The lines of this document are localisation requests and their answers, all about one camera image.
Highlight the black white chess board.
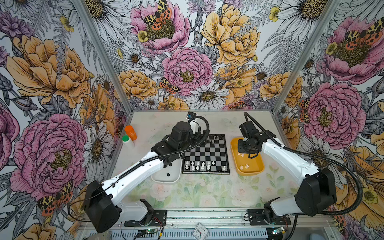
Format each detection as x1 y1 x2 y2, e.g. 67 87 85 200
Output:
181 134 230 175

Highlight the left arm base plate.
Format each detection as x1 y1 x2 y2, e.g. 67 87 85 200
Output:
124 210 168 227

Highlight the right black corrugated cable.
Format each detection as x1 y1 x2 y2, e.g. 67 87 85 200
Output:
243 111 364 216

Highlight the yellow plastic tray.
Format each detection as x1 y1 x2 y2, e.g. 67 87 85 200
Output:
231 138 265 176

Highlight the white plastic tray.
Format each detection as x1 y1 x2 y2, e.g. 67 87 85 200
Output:
151 158 183 184

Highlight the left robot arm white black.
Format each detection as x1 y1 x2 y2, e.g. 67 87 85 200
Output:
83 121 201 233

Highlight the white bottle green cap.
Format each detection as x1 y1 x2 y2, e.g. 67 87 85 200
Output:
122 135 135 149

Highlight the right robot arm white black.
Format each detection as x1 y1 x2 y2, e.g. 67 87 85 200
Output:
238 121 337 224

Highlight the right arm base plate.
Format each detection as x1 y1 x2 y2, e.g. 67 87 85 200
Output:
244 209 292 226

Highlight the aluminium frame rail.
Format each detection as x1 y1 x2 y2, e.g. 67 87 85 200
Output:
77 206 334 230

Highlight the orange bottle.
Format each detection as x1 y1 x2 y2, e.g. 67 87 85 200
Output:
124 125 138 141

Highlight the small white clock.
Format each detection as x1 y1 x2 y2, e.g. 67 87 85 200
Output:
193 223 209 240

